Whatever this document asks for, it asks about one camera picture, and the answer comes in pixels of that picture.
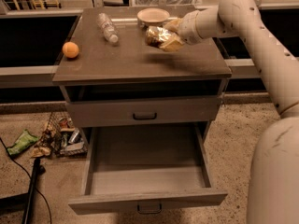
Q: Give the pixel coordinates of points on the orange ball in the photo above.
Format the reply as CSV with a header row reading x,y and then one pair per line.
x,y
70,50

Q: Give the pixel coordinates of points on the crushed orange can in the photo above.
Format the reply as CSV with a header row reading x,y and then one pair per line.
x,y
156,36

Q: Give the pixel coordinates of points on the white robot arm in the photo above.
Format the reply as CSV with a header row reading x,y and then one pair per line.
x,y
274,175

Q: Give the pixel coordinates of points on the brown snack bag on floor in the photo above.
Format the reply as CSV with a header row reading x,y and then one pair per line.
x,y
39,152

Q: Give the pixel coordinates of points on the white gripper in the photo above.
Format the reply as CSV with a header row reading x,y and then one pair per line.
x,y
188,27

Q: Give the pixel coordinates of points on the black floor stand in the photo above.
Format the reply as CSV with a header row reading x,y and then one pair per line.
x,y
25,201

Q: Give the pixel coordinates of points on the green chip bag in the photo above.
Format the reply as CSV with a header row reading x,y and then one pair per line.
x,y
24,141

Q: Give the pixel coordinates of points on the closed grey top drawer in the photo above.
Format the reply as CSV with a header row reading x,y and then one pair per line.
x,y
147,111

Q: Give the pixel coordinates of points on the grey drawer cabinet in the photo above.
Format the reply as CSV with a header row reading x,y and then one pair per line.
x,y
134,70

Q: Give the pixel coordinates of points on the clear plastic water bottle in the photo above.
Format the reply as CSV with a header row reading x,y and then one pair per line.
x,y
107,28

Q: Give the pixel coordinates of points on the open grey middle drawer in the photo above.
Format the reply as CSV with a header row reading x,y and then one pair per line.
x,y
147,169

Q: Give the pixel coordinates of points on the wire basket with snacks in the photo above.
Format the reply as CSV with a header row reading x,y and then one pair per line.
x,y
66,138

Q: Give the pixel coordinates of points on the beige bowl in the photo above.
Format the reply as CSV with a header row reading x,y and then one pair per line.
x,y
153,16

